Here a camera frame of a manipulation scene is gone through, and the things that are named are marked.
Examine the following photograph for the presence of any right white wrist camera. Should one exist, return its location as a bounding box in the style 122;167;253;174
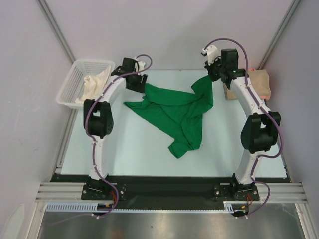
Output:
201;45;219;65

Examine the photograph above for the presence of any purple cable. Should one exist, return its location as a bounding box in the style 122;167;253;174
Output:
48;54;153;226
203;37;285;220

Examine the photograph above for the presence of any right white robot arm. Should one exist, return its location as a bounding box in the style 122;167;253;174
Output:
202;45;281;200

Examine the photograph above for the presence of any aluminium front rail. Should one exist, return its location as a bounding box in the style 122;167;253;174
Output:
35;182;308;203

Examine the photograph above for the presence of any white plastic basket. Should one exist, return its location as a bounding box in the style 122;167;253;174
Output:
56;59;115;109

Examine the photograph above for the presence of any green t shirt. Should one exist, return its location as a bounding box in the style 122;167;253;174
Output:
124;76;214;158

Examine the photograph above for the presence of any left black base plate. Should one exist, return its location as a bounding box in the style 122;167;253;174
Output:
81;176;127;201

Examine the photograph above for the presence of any left grey cable duct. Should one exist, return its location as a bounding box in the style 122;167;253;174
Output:
46;202;113;213

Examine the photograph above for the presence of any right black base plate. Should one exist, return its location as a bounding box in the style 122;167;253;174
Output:
213;183;260;202

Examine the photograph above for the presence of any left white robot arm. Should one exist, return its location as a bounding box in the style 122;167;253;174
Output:
83;55;150;182

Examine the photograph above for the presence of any grey cable duct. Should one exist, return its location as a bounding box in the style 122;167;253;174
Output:
46;202;113;213
224;201;249;214

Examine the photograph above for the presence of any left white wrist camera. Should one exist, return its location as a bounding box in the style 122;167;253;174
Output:
134;57;146;74

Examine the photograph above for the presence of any folded tan t shirt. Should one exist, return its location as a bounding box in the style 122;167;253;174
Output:
223;69;271;100

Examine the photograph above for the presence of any right grey cable duct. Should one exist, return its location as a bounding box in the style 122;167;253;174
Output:
224;201;249;214

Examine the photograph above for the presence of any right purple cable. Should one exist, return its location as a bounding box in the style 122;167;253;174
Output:
203;37;285;220

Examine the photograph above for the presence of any right aluminium corner post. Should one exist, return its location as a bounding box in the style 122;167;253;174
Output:
257;0;303;70

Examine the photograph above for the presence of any cream t shirt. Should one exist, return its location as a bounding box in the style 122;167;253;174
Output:
75;66;112;104

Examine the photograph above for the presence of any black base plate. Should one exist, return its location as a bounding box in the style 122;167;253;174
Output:
213;183;260;202
81;176;127;201

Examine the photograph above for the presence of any left aluminium corner post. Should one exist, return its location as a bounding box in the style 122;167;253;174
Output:
36;0;76;64

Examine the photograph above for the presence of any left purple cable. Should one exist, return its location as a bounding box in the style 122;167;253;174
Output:
48;54;153;226

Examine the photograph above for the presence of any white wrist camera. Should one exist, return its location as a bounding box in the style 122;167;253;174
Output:
201;45;219;65
134;57;146;74

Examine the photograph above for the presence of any aluminium corner post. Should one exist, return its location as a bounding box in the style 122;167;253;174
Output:
36;0;76;64
257;0;303;70

